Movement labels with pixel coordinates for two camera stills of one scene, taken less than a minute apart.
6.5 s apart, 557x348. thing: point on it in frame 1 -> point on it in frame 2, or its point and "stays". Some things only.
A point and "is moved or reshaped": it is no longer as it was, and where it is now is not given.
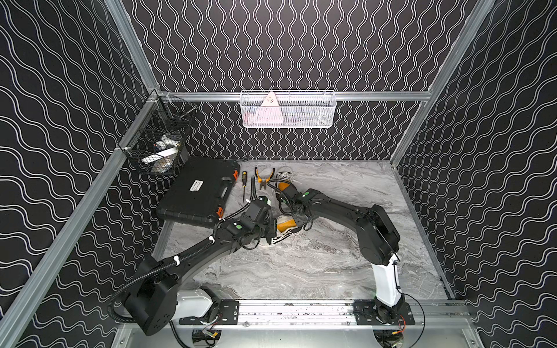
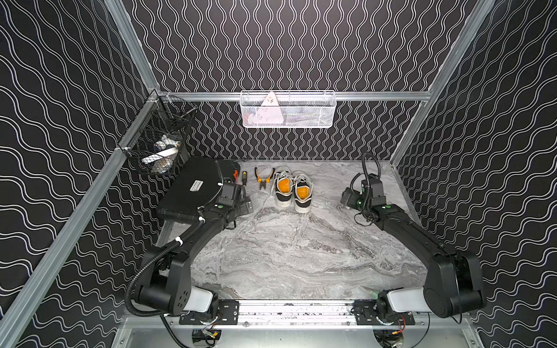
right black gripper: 291,212 -> 349,203
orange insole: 287,225 is moved or reshaped
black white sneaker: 285,226 -> 303,188
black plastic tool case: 199,190 stays
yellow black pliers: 263,182 stays
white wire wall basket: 288,109 stays
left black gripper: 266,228 -> 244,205
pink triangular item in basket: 270,115 stays
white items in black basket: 166,150 stays
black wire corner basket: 158,141 stays
